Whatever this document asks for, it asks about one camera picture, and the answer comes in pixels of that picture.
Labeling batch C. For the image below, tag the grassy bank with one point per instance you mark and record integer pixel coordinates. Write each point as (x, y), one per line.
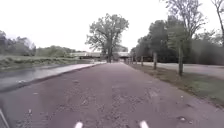
(33, 61)

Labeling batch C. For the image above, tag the canal water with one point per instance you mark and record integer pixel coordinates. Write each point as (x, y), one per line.
(20, 74)

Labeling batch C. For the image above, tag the row of trees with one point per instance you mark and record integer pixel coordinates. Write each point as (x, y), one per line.
(166, 40)

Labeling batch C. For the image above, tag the tall broad tree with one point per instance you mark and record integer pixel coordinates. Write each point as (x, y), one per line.
(107, 33)

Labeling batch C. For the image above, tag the pale stone kerb strip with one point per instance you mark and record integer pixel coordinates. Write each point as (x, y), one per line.
(73, 67)

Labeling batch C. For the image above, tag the low bridge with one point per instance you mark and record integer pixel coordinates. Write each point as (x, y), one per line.
(86, 54)

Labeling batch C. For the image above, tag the robot's own part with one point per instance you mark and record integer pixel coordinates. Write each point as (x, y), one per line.
(78, 125)
(143, 124)

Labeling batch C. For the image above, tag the wood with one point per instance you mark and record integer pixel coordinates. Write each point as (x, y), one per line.
(20, 46)

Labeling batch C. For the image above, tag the grass verge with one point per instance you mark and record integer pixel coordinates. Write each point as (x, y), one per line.
(200, 85)

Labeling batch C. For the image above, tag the grey road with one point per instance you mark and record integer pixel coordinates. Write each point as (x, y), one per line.
(200, 69)

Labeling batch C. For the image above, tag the reddish asphalt path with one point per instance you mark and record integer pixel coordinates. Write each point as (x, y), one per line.
(110, 96)

